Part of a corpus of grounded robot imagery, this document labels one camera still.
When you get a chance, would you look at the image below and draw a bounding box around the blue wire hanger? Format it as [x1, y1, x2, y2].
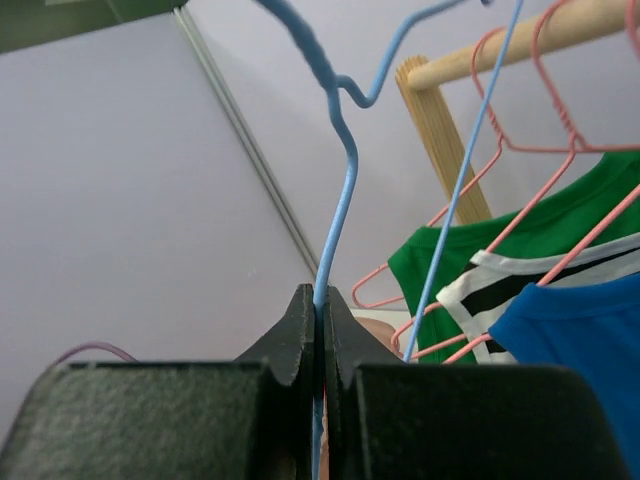
[254, 0, 526, 480]

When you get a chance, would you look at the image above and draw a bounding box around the striped black white tank top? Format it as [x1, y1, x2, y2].
[437, 233, 639, 341]

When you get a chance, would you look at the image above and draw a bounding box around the pink plastic basket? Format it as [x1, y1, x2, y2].
[356, 317, 402, 357]

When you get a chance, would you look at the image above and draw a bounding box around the wooden clothes rack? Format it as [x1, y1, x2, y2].
[396, 32, 639, 223]

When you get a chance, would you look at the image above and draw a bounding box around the pink wire hanger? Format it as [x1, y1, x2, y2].
[544, 0, 640, 289]
[391, 1, 639, 362]
[351, 25, 586, 309]

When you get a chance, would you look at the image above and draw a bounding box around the blue tank top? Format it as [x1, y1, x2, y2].
[488, 274, 639, 479]

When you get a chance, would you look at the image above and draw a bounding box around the green tank top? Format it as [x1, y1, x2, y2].
[388, 151, 639, 363]

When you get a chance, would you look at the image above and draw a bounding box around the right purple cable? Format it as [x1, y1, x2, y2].
[52, 341, 139, 365]

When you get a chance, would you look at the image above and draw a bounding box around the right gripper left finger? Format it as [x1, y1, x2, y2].
[236, 284, 315, 479]

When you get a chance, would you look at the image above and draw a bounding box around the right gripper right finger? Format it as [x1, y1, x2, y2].
[323, 286, 405, 479]

